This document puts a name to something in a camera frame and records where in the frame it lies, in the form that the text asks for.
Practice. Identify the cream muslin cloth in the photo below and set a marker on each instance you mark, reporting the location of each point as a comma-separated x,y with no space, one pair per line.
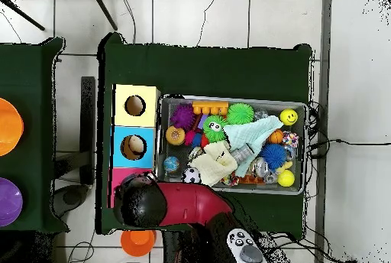
213,165

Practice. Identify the blue puffer ball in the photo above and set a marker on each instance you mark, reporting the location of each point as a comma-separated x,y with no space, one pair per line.
272,156

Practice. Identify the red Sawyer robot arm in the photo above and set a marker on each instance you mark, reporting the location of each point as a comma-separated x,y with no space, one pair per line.
189,201

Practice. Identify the silver mesh bin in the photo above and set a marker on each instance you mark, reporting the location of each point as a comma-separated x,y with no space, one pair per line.
177,150

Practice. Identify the wooden box with three holes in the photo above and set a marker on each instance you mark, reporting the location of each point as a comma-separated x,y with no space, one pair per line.
134,91

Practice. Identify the beige ball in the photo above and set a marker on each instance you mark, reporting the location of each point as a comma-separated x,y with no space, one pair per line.
134,146

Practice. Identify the blue globe ball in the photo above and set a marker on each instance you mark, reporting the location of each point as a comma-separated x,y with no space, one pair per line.
171,164

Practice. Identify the black and white soccer ball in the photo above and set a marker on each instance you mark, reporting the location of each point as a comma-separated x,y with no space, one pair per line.
191,175

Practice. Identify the orange cup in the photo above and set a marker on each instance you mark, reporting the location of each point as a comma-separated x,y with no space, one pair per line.
137,243

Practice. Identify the grey plastic base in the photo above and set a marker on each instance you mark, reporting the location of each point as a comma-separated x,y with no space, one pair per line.
71,198

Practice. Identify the black metal bar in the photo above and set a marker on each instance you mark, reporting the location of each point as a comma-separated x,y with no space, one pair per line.
88,122

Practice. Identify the purple spiky ball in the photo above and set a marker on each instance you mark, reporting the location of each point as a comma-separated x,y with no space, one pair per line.
182,116

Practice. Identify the green fuzzy ball with eyes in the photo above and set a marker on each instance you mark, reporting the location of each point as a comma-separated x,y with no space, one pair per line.
213,130

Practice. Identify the orange building block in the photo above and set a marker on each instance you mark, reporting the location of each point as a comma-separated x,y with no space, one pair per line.
210,105

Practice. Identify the grey plastic toy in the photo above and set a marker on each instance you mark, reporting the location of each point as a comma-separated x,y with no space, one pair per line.
243,153

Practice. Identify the mint green muslin cloth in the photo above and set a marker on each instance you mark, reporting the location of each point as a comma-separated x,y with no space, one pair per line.
247,131

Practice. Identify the green puffer ball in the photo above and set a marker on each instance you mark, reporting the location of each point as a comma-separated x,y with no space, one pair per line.
240,113

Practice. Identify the purple plate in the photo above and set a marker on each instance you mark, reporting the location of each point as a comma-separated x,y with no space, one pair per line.
9,201

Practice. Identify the orange plate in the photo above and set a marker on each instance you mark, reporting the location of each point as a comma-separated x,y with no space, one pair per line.
10,127

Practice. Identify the dark green tablecloth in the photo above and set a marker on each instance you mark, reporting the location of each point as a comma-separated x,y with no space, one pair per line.
213,70
30,70

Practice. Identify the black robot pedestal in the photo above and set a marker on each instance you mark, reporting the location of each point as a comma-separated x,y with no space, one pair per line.
174,247

